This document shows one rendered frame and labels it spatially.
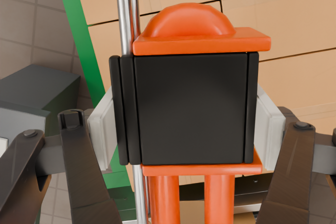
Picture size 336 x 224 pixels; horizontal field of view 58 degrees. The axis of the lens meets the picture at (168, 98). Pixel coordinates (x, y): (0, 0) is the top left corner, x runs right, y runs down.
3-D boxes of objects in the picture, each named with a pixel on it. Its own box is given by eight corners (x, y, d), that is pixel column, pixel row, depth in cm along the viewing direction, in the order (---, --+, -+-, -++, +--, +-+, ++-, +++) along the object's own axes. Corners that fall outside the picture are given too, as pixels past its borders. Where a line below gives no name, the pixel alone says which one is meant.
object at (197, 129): (246, 138, 23) (263, 175, 19) (149, 140, 24) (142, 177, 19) (251, 26, 20) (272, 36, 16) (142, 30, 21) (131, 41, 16)
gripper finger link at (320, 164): (296, 148, 13) (368, 148, 13) (266, 105, 18) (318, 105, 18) (292, 178, 13) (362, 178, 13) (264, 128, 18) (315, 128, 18)
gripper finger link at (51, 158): (82, 178, 14) (18, 178, 14) (106, 130, 19) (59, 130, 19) (78, 149, 13) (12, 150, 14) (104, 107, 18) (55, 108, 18)
